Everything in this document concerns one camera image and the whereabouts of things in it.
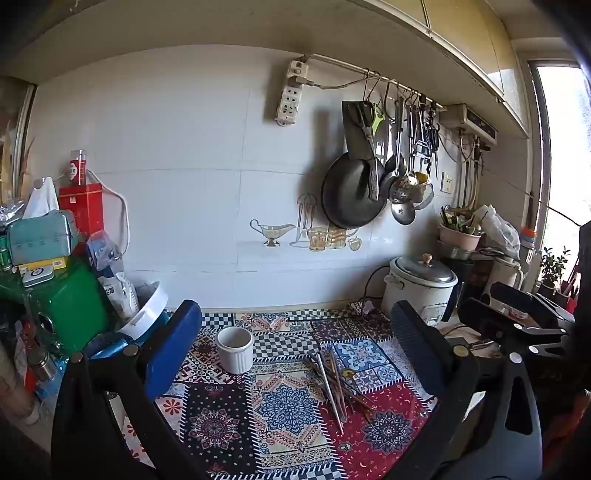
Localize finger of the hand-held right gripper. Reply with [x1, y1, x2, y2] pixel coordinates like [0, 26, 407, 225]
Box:
[490, 282, 575, 329]
[462, 298, 571, 356]

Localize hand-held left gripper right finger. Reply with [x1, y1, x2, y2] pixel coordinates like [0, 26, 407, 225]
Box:
[391, 300, 544, 480]

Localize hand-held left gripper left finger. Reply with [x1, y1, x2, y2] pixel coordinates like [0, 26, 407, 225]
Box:
[52, 299, 208, 480]

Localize white ceramic cup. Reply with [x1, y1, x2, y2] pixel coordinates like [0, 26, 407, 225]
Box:
[215, 326, 255, 374]

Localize pile of chopsticks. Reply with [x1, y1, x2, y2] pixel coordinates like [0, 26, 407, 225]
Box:
[302, 348, 377, 435]

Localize white kettle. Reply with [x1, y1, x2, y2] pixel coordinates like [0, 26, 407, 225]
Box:
[480, 256, 525, 308]

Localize white round plastic bowl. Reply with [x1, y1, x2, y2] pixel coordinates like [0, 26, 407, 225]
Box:
[115, 281, 170, 345]

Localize potted plant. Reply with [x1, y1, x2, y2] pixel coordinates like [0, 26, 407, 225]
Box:
[538, 247, 571, 301]

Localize white rice cooker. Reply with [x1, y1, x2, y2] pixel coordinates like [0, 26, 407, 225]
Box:
[382, 253, 459, 326]

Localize blue basin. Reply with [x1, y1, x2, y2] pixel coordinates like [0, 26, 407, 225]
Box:
[85, 311, 174, 361]

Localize white printed plastic bag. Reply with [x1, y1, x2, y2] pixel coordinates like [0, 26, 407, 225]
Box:
[97, 272, 140, 320]

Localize pink bowl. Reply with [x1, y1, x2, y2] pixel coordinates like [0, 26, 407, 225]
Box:
[438, 224, 483, 253]

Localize green container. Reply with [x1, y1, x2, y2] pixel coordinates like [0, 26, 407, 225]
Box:
[0, 256, 112, 357]

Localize blue printed plastic bag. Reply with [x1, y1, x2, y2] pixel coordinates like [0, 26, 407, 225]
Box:
[85, 230, 126, 278]

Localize small metal cup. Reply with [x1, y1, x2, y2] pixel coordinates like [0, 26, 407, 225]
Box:
[28, 348, 57, 382]

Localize patterned tablecloth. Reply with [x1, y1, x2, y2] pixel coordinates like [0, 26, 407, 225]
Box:
[108, 308, 485, 480]

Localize metal ladle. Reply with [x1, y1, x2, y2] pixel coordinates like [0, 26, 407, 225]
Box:
[391, 199, 417, 227]
[382, 95, 409, 184]

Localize window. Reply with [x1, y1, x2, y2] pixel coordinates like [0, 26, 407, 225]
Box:
[530, 61, 591, 296]

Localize small white tin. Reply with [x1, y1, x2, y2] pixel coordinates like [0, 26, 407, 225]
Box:
[22, 265, 55, 288]

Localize metal skimmer spoon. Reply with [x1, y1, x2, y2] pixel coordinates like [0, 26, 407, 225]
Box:
[389, 174, 420, 205]

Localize red box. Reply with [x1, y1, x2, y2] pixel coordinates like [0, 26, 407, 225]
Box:
[58, 183, 105, 243]

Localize black frying pan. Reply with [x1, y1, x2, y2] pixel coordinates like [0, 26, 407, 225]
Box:
[322, 152, 387, 230]

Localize teal tissue box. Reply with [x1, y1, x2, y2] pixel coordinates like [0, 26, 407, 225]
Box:
[7, 176, 80, 267]

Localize red label bottle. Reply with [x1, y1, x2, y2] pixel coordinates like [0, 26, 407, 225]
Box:
[69, 149, 88, 187]

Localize kitchen scissors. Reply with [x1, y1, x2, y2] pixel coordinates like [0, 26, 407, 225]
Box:
[348, 102, 376, 140]

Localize white power strip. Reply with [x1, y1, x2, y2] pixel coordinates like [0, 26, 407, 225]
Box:
[276, 59, 309, 126]

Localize white cable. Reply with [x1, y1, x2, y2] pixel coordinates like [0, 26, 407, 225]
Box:
[85, 168, 131, 269]

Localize wall water heater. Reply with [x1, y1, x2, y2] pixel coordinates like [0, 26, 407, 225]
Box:
[438, 104, 499, 141]

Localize wall cabinet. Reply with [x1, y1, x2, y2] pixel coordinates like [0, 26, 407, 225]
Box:
[360, 0, 532, 139]

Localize metal hanging rail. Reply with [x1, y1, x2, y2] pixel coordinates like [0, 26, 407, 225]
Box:
[305, 53, 445, 112]

